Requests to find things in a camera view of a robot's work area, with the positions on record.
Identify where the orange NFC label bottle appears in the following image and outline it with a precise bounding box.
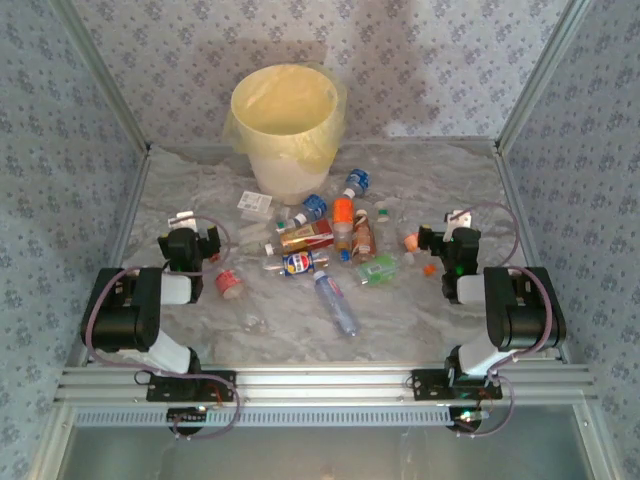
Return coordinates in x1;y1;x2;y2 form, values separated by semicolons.
332;197;357;253

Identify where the grey slotted cable duct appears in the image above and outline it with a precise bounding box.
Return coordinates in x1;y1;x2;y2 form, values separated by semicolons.
73;404;464;429

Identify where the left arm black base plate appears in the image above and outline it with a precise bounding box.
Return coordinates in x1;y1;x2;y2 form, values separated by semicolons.
146;369;237;403

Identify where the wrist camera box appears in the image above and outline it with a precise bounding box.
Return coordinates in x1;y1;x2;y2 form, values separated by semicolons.
444;208;475;236
167;211;197;232

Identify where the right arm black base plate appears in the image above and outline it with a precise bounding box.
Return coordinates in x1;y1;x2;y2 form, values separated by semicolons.
410;368;503;401

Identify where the brown snack packet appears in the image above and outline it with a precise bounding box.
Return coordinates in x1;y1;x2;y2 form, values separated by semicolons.
349;208;379;264

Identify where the aluminium side rail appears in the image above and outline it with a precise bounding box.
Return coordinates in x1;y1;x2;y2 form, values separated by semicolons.
493;142;574;362
62;147;154;371

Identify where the blue label water bottle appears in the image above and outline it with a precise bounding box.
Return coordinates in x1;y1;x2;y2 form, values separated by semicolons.
312;269;362;337

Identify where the yellow plastic bin liner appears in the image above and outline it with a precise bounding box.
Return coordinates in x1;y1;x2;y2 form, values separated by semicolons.
222;62;348;175

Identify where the left aluminium frame post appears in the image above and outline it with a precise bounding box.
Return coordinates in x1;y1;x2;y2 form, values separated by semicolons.
49;0;153;151

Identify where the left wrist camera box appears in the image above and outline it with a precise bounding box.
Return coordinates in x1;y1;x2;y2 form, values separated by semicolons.
167;211;197;232

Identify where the white ribbed waste bin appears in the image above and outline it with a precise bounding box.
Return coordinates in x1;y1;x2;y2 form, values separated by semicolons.
248;145;331;205

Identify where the right aluminium side rail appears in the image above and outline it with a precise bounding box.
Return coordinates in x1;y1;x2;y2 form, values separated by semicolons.
493;142;574;362

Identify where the clear unlabelled bottle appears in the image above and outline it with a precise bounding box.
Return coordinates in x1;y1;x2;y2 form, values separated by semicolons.
237;224;276;254

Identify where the aluminium frame post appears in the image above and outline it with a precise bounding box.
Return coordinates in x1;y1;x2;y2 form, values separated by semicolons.
49;0;153;151
496;0;597;149

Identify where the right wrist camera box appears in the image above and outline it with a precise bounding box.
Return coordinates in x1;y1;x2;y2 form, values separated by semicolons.
444;208;475;236

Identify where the Pocari Sweat bottle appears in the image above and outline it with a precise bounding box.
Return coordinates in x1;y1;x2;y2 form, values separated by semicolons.
292;193;329;226
341;168;374;200

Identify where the green label bottle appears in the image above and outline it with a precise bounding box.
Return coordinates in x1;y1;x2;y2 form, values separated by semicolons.
355;253;401;287

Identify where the right aluminium frame post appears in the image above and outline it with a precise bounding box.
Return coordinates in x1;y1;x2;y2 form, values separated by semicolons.
496;0;597;149

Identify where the left aluminium side rail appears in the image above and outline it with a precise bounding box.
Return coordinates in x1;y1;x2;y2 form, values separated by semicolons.
62;147;154;371

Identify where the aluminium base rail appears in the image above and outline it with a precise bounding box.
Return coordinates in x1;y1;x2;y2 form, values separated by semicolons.
53;363;599;405

